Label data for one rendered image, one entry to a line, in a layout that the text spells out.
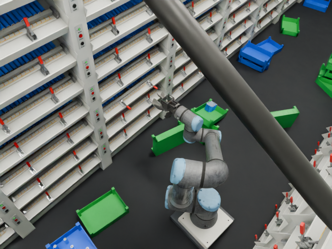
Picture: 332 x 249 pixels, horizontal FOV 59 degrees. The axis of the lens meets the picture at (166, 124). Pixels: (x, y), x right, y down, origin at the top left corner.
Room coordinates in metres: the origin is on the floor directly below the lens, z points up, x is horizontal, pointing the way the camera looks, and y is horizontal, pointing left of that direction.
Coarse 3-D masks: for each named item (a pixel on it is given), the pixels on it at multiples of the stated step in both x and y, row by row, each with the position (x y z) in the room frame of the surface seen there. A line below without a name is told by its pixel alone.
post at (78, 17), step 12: (60, 0) 1.10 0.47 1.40; (84, 12) 1.16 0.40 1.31; (72, 24) 1.11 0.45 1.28; (84, 24) 1.15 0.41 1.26; (72, 36) 1.10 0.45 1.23; (84, 36) 1.15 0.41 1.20; (72, 48) 1.10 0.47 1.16; (84, 48) 1.13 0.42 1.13; (84, 84) 1.10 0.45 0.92; (96, 84) 1.16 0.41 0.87; (84, 96) 1.10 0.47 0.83; (96, 96) 1.14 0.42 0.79; (96, 132) 1.10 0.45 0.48; (108, 144) 1.16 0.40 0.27; (108, 156) 1.14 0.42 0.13
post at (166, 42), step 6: (168, 36) 1.65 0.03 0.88; (162, 42) 1.68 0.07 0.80; (168, 42) 1.65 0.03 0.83; (174, 42) 1.70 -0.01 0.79; (168, 48) 1.65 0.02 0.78; (174, 48) 1.71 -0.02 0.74; (168, 54) 1.66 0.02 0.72; (174, 54) 1.71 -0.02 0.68; (168, 60) 1.66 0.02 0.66; (174, 60) 1.72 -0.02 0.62; (162, 66) 1.67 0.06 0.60; (168, 66) 1.67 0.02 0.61; (168, 72) 1.67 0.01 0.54; (162, 84) 1.66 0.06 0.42; (168, 90) 1.69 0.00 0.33; (162, 114) 1.65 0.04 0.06
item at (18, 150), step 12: (60, 108) 1.05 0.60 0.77; (72, 108) 1.08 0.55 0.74; (84, 108) 1.10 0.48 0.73; (48, 120) 0.96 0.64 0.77; (60, 120) 0.98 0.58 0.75; (72, 120) 1.01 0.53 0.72; (24, 132) 0.86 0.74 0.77; (36, 132) 0.89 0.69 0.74; (48, 132) 0.91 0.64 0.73; (60, 132) 0.94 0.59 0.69; (12, 144) 0.79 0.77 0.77; (24, 144) 0.81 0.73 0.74; (36, 144) 0.83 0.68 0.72; (0, 156) 0.73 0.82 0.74; (12, 156) 0.74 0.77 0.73; (24, 156) 0.75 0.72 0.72; (0, 168) 0.67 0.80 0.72
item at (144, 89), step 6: (156, 66) 1.68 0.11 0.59; (162, 72) 1.66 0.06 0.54; (144, 78) 1.57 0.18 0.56; (156, 78) 1.60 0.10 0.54; (162, 78) 1.62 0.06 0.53; (144, 84) 1.52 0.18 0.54; (156, 84) 1.58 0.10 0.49; (138, 90) 1.46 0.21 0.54; (144, 90) 1.47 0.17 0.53; (132, 96) 1.40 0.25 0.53; (138, 96) 1.41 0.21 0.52; (126, 102) 1.34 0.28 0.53; (132, 102) 1.38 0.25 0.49; (114, 108) 1.28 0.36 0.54; (120, 108) 1.29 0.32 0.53; (108, 114) 1.22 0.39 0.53; (114, 114) 1.23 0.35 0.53; (108, 120) 1.20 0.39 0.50
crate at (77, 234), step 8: (80, 224) 0.53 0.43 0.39; (72, 232) 0.50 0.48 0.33; (80, 232) 0.51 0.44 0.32; (56, 240) 0.44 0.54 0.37; (72, 240) 0.46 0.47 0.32; (80, 240) 0.47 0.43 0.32; (88, 240) 0.47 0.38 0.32; (48, 248) 0.40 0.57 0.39; (64, 248) 0.42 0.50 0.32; (80, 248) 0.43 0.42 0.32; (96, 248) 0.42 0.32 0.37
